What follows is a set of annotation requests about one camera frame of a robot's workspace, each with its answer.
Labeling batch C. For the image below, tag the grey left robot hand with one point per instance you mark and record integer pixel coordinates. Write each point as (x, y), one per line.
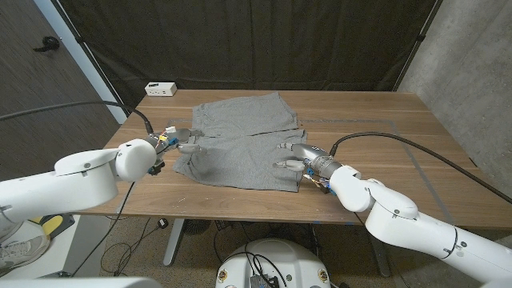
(180, 136)

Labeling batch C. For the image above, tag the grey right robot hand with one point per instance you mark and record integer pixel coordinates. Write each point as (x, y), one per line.
(316, 158)

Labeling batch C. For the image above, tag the grey shorts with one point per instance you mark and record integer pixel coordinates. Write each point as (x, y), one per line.
(240, 160)

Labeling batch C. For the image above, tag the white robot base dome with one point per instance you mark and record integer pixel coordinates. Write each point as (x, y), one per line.
(276, 260)

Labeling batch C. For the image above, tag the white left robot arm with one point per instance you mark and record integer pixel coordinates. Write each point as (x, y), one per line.
(80, 180)

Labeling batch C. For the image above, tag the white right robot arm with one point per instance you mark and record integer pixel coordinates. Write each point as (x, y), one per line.
(400, 224)

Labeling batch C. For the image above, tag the white power strip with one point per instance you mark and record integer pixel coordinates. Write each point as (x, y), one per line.
(161, 89)

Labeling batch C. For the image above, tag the small black plug adapter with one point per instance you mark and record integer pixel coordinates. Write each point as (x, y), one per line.
(162, 223)

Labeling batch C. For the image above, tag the round black floor fan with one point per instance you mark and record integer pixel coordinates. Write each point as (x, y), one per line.
(197, 226)

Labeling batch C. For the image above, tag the white table leg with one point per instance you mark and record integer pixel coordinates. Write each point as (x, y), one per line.
(174, 242)

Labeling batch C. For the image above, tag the black backdrop curtain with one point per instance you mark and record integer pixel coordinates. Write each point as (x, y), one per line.
(256, 40)

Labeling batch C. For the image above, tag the grey table leg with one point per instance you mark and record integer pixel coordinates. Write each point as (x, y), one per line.
(384, 260)

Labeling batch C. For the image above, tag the black box on base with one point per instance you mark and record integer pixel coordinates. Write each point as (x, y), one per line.
(264, 281)

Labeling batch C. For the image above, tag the black backdrop stand pole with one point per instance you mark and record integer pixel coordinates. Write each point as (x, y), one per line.
(82, 41)
(421, 38)

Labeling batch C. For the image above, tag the yellow and black pedal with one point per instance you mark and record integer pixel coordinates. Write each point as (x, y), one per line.
(54, 224)

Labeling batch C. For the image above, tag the dark wooden door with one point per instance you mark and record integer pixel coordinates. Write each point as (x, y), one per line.
(24, 88)

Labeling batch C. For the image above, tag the white robot torso edge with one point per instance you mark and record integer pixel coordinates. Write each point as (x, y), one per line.
(80, 283)

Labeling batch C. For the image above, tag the grey sneaker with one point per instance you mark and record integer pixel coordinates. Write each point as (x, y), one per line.
(20, 252)
(9, 232)

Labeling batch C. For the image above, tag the white door frame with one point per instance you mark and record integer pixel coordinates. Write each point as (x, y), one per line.
(82, 60)

